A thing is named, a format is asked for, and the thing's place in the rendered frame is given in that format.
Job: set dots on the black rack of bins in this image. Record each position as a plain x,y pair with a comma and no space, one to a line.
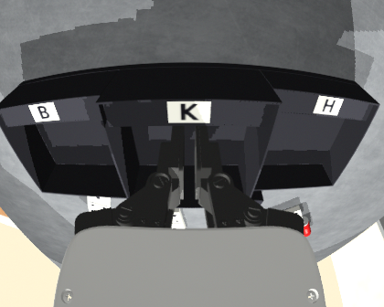
240,104

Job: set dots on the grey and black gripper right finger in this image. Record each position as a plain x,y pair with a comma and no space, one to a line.
225,205

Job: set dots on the red aa battery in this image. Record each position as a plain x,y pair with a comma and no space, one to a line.
307,230

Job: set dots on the black and white eraser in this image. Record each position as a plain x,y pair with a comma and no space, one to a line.
257,196

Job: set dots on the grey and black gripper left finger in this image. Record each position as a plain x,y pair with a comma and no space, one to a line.
148,207

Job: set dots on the white domino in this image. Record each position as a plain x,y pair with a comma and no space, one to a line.
178,219
295,209
98,202

